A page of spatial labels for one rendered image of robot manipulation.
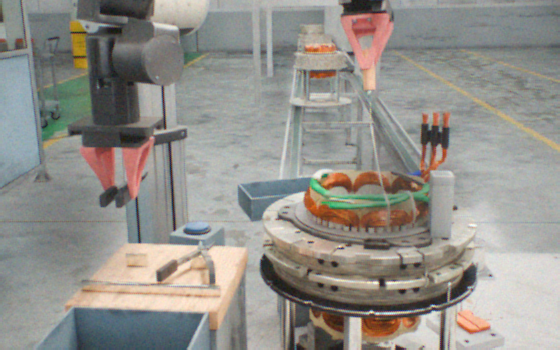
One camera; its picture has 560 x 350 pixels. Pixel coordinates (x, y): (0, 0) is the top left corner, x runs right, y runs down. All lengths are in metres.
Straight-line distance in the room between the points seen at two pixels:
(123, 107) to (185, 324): 0.27
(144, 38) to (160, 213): 0.60
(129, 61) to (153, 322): 0.31
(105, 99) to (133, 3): 0.12
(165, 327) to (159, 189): 0.51
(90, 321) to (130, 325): 0.05
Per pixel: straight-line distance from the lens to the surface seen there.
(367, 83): 0.93
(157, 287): 0.81
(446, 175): 0.91
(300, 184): 1.30
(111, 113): 0.78
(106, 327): 0.81
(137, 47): 0.72
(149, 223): 1.28
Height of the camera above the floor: 1.42
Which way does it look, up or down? 15 degrees down
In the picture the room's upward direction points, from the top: 1 degrees counter-clockwise
